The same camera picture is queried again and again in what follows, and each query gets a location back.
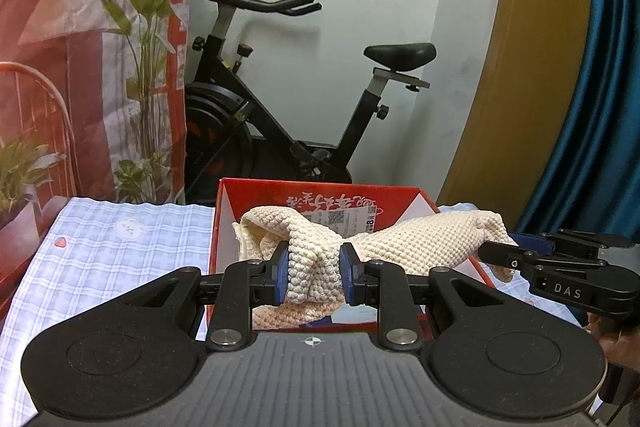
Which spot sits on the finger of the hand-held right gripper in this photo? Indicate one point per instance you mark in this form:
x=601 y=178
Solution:
x=505 y=257
x=530 y=243

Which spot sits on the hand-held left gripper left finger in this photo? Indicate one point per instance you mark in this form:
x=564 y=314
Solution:
x=281 y=274

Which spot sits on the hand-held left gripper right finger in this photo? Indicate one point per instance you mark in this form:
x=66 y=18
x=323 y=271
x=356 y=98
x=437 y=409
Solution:
x=347 y=274

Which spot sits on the red cardboard box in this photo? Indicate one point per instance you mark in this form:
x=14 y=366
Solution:
x=222 y=232

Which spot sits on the cream knitted cloth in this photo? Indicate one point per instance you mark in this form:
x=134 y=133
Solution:
x=425 y=242

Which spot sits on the person's right hand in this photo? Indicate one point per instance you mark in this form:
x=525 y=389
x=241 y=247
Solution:
x=625 y=342

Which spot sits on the blue checkered bed sheet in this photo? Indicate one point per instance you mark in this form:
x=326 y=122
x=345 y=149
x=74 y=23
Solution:
x=125 y=252

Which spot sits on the wooden door panel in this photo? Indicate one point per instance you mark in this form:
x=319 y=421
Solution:
x=520 y=82

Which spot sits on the black exercise bike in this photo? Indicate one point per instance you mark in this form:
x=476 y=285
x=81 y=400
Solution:
x=220 y=117

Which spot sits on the blue curtain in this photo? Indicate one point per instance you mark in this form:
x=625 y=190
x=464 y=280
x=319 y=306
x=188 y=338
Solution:
x=590 y=82

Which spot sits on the red plant-printed curtain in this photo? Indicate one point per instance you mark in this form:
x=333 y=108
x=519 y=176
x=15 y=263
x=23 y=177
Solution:
x=75 y=57

